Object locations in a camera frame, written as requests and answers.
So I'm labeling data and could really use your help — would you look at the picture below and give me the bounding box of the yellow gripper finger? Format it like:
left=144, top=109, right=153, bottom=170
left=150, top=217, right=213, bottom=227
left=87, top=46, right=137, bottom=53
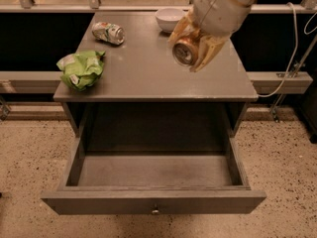
left=167, top=10, right=200, bottom=47
left=190, top=35, right=230, bottom=72

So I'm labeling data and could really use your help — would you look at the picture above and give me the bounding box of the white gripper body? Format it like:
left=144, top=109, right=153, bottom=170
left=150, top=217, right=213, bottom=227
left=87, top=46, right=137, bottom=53
left=193, top=0, right=252, bottom=37

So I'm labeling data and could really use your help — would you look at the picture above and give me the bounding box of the orange soda can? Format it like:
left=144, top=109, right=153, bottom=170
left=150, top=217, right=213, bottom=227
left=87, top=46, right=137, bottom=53
left=172, top=36, right=199, bottom=66

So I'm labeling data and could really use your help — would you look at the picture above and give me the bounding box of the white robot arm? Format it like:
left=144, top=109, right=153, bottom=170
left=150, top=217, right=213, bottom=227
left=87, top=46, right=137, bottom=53
left=168, top=0, right=256, bottom=72

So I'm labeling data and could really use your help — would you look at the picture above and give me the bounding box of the green white soda can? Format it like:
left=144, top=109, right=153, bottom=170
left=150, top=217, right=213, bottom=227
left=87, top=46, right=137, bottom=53
left=92, top=22, right=125, bottom=46

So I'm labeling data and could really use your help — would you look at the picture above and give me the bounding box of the open grey top drawer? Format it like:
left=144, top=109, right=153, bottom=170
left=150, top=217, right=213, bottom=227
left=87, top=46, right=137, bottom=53
left=40, top=102, right=267, bottom=216

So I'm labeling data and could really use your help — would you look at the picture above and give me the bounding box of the white ceramic bowl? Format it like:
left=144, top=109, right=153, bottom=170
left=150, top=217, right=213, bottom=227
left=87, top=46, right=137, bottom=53
left=155, top=8, right=185, bottom=33

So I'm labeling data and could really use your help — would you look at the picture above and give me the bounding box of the grey wooden cabinet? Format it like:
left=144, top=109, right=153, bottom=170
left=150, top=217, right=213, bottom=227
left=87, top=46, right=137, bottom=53
left=53, top=10, right=260, bottom=139

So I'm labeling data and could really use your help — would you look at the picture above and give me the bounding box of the metal stand leg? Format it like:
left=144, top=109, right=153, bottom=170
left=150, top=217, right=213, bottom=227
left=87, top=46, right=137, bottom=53
left=270, top=34, right=317, bottom=122

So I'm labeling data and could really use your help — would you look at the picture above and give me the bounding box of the green chip bag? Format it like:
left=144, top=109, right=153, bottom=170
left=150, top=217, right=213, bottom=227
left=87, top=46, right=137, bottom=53
left=56, top=50, right=105, bottom=91

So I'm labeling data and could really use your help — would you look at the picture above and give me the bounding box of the white cable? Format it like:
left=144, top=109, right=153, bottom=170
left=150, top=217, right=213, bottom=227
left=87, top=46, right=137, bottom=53
left=257, top=1, right=317, bottom=99

